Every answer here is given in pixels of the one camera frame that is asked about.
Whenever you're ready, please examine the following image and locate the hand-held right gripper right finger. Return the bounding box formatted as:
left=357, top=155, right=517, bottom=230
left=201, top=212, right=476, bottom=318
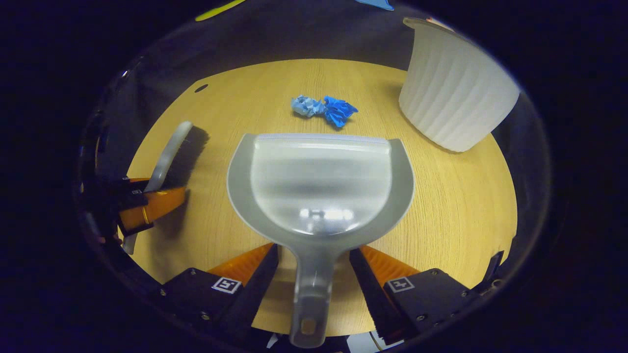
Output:
left=348, top=245, right=485, bottom=346

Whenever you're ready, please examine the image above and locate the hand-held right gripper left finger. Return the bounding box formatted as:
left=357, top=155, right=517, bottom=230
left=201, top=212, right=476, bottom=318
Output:
left=159, top=243, right=280, bottom=345

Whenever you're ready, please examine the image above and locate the small grey broom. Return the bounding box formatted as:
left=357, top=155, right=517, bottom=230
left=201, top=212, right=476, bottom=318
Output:
left=122, top=121, right=210, bottom=255

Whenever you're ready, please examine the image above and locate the grey plastic dustpan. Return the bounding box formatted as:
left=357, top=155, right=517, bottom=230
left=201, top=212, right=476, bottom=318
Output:
left=227, top=132, right=415, bottom=349

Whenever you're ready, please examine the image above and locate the light blue paper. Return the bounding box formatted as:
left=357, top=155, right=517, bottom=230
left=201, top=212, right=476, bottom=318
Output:
left=291, top=95, right=327, bottom=118

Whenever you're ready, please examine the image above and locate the dark blue paper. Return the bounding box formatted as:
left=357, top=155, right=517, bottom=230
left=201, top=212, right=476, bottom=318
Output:
left=321, top=96, right=359, bottom=129

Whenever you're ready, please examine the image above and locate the white ribbed garbage bin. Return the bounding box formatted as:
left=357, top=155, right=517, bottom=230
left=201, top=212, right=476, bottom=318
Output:
left=398, top=17, right=521, bottom=152

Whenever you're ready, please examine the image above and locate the wooden desktop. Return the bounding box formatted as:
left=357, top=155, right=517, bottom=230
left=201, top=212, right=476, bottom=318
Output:
left=120, top=59, right=518, bottom=339

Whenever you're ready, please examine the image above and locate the white paper sheet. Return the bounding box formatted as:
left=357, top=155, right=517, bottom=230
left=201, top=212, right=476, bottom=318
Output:
left=346, top=331, right=393, bottom=353

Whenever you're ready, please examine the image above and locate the black backdrop cloth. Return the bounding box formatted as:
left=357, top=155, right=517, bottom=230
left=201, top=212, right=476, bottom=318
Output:
left=81, top=0, right=549, bottom=255

